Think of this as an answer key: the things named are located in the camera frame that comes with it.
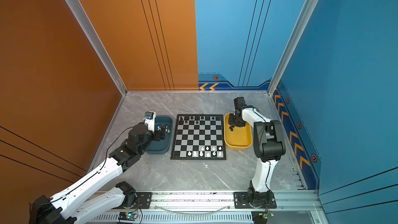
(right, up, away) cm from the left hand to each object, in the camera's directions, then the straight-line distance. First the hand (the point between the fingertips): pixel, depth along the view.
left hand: (159, 121), depth 79 cm
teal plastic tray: (+1, -14, +6) cm, 16 cm away
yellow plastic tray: (+45, -12, +15) cm, 49 cm away
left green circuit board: (-12, -43, -8) cm, 45 cm away
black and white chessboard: (+20, -11, +15) cm, 27 cm away
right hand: (+41, -3, +21) cm, 46 cm away
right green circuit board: (+51, -41, -9) cm, 66 cm away
